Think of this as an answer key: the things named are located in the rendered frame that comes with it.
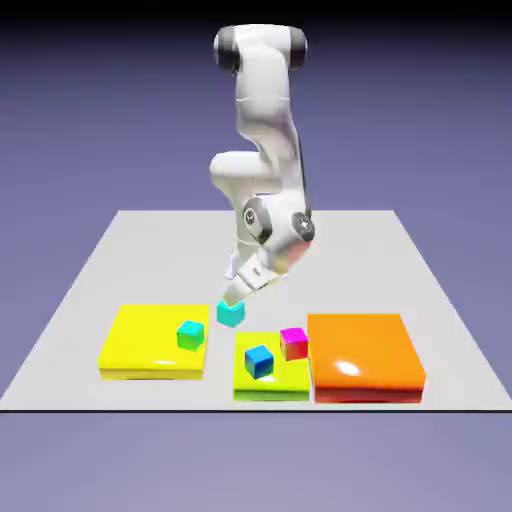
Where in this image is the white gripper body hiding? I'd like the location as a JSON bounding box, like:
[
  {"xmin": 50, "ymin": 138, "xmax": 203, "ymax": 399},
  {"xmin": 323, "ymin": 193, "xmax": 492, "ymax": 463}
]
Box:
[{"xmin": 221, "ymin": 278, "xmax": 257, "ymax": 308}]

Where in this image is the small cyan cube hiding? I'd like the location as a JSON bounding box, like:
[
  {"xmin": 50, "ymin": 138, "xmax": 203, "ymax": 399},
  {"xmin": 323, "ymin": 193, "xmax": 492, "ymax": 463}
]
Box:
[{"xmin": 216, "ymin": 300, "xmax": 246, "ymax": 328}]

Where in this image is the small green cube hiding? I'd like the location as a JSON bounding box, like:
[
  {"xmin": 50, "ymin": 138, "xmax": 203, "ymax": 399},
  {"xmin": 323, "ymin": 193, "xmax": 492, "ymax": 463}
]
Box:
[{"xmin": 176, "ymin": 320, "xmax": 206, "ymax": 353}]

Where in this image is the small blue cube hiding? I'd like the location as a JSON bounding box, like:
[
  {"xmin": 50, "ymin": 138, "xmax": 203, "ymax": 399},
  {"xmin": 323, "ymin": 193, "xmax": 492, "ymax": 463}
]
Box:
[{"xmin": 244, "ymin": 344, "xmax": 275, "ymax": 380}]

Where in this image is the small magenta cube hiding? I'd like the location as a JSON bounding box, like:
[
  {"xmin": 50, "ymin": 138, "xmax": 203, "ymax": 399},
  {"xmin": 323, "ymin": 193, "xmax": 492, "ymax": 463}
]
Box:
[{"xmin": 279, "ymin": 326, "xmax": 310, "ymax": 362}]

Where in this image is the large lime box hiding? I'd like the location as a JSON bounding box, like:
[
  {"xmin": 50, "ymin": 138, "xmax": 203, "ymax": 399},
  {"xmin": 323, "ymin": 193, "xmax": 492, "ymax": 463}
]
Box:
[{"xmin": 233, "ymin": 331, "xmax": 312, "ymax": 402}]

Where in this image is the large yellow box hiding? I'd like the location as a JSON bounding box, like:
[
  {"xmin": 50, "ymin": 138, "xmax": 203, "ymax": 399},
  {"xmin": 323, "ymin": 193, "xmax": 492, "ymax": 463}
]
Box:
[{"xmin": 98, "ymin": 304, "xmax": 211, "ymax": 381}]

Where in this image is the large orange box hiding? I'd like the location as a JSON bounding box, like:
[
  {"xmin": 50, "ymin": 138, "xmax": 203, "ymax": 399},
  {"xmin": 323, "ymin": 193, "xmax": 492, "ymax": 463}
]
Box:
[{"xmin": 306, "ymin": 313, "xmax": 427, "ymax": 404}]

